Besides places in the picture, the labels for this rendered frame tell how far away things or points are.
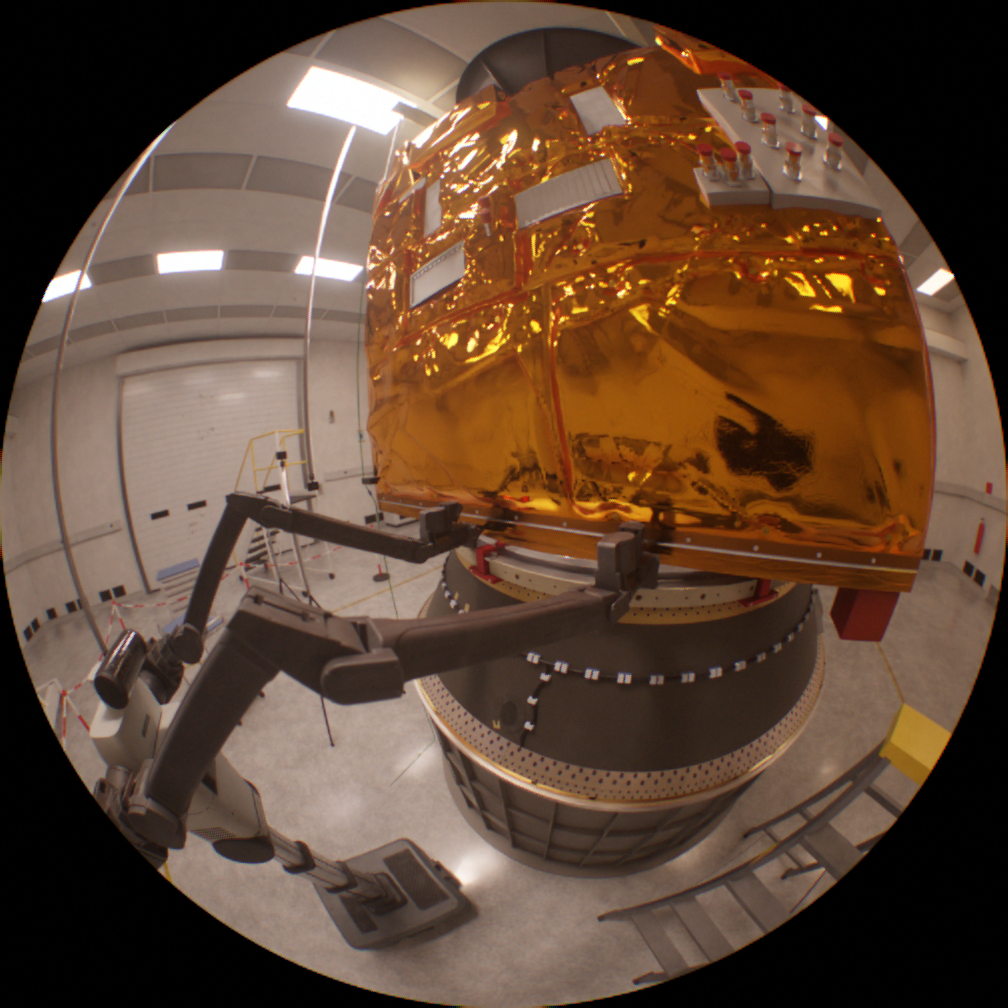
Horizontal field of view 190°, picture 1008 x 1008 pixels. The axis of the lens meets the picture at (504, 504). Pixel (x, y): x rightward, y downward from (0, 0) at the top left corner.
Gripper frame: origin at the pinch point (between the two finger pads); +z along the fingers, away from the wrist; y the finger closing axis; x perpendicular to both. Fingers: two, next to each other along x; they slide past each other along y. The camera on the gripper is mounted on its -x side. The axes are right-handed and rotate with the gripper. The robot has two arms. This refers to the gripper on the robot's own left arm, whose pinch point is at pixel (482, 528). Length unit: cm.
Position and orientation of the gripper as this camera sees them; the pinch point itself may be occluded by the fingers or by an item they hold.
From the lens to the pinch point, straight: 94.9
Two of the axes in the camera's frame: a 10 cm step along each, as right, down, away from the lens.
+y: -7.7, -0.8, 6.3
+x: 0.6, 9.8, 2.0
